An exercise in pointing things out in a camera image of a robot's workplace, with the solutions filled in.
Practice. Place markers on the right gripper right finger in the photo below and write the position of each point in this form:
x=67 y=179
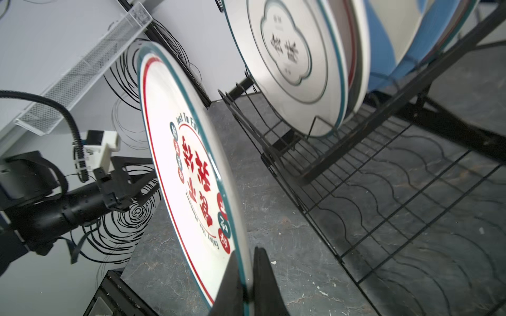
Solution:
x=267 y=295

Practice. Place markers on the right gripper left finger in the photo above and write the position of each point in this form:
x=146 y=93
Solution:
x=230 y=297

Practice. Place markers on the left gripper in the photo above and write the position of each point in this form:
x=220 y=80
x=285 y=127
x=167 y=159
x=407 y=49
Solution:
x=132 y=177

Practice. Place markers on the white plate red characters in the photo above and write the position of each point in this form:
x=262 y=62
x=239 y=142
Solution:
x=194 y=175

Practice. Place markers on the black wire dish rack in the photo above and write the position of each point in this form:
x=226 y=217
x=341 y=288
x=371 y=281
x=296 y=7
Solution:
x=408 y=196

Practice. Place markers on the white plate black outline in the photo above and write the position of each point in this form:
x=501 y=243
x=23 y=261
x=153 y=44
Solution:
x=295 y=54

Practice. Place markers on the red green rimmed plate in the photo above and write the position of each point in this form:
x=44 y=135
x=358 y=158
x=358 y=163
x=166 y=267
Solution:
x=353 y=28

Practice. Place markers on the blue striped plate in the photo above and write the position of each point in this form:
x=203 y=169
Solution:
x=439 y=26
x=392 y=27

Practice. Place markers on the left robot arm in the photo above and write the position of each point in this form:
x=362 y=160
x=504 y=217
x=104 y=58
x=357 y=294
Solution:
x=37 y=207

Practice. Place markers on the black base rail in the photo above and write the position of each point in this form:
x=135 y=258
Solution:
x=115 y=297

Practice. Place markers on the white mesh wall shelf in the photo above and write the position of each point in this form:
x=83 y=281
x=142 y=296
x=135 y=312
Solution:
x=78 y=80

